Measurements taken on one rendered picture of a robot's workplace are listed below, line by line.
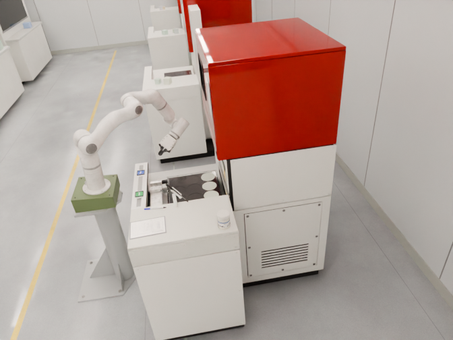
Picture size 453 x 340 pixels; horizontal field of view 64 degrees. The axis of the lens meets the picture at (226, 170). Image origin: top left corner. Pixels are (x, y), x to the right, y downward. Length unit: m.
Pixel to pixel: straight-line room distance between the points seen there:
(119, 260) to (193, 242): 1.13
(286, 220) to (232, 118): 0.89
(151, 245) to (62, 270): 1.63
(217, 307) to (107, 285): 1.10
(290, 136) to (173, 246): 0.93
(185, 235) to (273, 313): 1.10
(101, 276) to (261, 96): 2.10
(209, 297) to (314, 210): 0.92
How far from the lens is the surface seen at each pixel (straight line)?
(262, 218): 2.53
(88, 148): 2.47
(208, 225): 2.14
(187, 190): 2.54
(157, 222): 2.22
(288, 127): 2.19
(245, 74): 2.00
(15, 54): 8.53
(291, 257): 2.89
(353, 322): 2.94
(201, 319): 2.64
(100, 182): 2.68
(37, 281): 3.63
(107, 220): 2.84
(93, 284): 3.35
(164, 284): 2.33
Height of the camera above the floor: 2.39
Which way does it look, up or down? 34 degrees down
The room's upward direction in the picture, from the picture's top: 5 degrees counter-clockwise
